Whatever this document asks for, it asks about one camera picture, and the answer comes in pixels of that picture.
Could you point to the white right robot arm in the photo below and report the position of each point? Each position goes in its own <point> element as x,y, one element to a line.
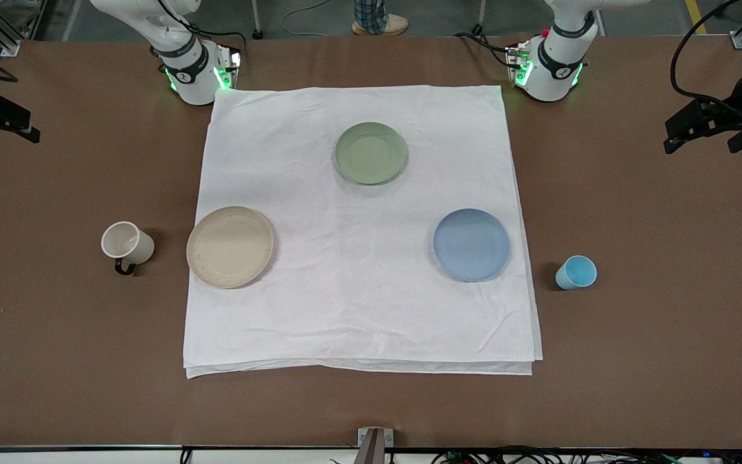
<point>187,64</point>

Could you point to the metal stand leg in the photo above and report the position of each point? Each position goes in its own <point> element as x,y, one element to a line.
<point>257,19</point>
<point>479,18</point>

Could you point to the white square cloth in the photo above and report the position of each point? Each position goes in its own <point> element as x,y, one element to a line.
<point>358,290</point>

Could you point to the green round plate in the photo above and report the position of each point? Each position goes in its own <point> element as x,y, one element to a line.
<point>371,153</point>

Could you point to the person's beige shoe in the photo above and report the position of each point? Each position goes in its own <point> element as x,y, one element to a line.
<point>387,26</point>

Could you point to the light blue cup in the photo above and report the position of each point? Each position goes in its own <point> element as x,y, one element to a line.
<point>577,273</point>

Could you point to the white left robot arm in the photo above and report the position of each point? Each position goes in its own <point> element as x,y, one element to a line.
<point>554,64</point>

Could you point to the person's plaid trouser leg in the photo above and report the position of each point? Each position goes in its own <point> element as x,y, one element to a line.
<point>370,13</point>

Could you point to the blue round plate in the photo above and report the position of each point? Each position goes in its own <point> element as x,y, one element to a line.
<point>471,245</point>

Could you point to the beige gray round plate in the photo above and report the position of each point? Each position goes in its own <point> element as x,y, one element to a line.
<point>230,247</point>

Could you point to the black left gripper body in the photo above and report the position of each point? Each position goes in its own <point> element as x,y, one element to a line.
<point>733,105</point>

